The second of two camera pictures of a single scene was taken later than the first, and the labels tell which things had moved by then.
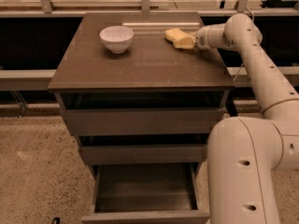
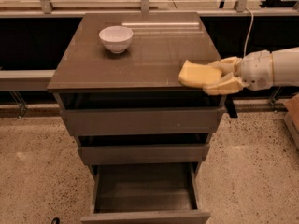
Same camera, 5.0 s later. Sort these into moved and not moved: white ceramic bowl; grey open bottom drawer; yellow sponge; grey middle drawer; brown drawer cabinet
Moved: yellow sponge
Not moved: grey middle drawer; white ceramic bowl; brown drawer cabinet; grey open bottom drawer
